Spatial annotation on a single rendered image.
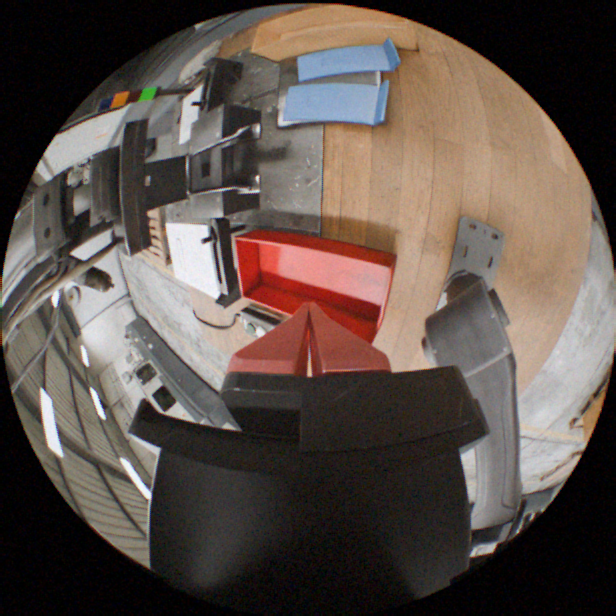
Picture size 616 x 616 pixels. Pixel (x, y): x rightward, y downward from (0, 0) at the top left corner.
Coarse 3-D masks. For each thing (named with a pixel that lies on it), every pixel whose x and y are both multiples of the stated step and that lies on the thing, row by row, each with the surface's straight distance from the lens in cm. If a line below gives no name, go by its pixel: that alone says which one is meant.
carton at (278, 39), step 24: (264, 24) 51; (288, 24) 51; (312, 24) 51; (336, 24) 49; (360, 24) 47; (384, 24) 47; (408, 24) 44; (264, 48) 42; (288, 48) 42; (312, 48) 42; (408, 48) 40
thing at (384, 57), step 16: (336, 48) 39; (352, 48) 38; (368, 48) 37; (384, 48) 36; (304, 64) 39; (320, 64) 37; (336, 64) 36; (352, 64) 35; (368, 64) 34; (384, 64) 34; (304, 80) 37
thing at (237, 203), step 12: (228, 108) 37; (240, 108) 39; (228, 120) 36; (240, 120) 38; (252, 120) 40; (228, 132) 36; (228, 156) 35; (228, 168) 34; (228, 192) 34; (228, 204) 34; (240, 204) 36; (252, 204) 38
